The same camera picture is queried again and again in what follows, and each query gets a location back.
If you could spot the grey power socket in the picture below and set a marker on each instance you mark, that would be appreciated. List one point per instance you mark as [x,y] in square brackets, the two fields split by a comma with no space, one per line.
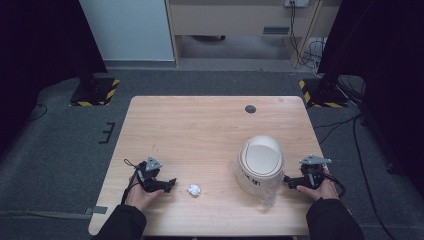
[296,2]

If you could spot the white cabinet panel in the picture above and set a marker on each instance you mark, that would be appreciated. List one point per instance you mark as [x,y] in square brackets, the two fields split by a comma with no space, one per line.
[126,30]

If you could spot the white paper ball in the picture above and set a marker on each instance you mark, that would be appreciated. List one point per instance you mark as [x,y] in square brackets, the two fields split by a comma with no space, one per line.
[194,190]

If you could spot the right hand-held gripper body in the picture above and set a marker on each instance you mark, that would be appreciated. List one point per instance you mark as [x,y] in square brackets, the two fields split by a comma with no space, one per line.
[312,173]

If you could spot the beige wooden desk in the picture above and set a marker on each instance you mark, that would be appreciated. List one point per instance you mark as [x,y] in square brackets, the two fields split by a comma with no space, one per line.
[233,16]

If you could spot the person's left hand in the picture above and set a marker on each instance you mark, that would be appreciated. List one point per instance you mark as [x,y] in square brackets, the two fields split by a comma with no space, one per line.
[141,197]

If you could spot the dark table grommet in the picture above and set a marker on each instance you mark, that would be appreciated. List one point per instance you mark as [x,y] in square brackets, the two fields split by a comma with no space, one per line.
[250,109]

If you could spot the black curtain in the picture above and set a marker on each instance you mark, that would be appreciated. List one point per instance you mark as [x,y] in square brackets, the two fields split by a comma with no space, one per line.
[383,66]
[36,50]

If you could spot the white swing-lid trash can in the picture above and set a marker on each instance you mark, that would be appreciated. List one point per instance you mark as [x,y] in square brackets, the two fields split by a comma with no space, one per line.
[260,166]

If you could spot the grey tape strip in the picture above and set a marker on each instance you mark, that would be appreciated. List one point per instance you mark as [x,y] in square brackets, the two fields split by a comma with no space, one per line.
[96,210]

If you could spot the person's right hand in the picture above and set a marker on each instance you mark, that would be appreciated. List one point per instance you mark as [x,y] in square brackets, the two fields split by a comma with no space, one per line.
[322,190]

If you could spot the clear plastic bin liner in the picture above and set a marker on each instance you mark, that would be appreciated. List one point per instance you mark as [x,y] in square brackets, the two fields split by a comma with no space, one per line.
[268,201]

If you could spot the black stand base hazard stripes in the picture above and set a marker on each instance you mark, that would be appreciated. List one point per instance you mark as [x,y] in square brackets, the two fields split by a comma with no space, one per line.
[95,91]
[321,93]

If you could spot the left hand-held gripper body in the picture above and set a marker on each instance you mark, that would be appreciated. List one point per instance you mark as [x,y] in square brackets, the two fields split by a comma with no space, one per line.
[149,174]

